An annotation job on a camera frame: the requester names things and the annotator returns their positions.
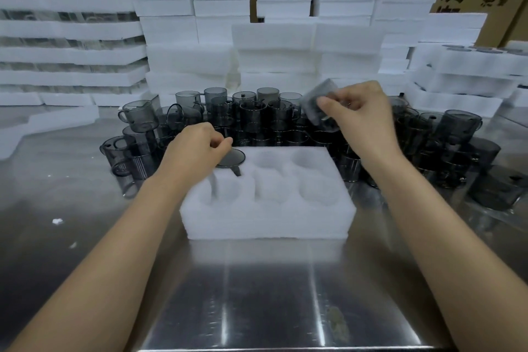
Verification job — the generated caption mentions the stack of white foam blocks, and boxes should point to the stack of white foam blocks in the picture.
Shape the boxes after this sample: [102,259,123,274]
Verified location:
[119,0,464,97]

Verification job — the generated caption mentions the person's left forearm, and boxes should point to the person's left forearm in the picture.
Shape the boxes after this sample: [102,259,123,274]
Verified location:
[7,157,207,352]

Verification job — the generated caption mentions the grey glass cup with handle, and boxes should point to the grey glass cup with handle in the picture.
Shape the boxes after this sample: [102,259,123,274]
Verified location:
[211,148,246,200]
[300,78,341,133]

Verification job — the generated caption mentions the stack of cup-filled foam trays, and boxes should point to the stack of cup-filled foam trays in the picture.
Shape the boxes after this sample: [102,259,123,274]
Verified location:
[0,0,150,107]
[406,13,528,118]

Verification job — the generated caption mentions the person's left hand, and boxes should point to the person's left hand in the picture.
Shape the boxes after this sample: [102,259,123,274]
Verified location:
[159,122,234,186]

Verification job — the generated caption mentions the person's right hand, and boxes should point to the person's right hand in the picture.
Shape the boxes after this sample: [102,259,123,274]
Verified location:
[320,80,403,163]

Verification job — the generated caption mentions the person's right forearm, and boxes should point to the person's right forearm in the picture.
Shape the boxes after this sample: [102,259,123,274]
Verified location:
[360,149,528,352]

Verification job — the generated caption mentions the flat white foam piece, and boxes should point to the flat white foam piece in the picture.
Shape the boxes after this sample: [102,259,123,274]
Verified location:
[0,105,100,160]

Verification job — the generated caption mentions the pile of grey glass cups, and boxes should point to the pile of grey glass cups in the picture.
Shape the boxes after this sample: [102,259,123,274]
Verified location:
[100,87,528,212]

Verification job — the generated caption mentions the white foam tray with holes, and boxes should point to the white foam tray with holes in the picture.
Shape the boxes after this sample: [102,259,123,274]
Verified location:
[179,145,357,241]

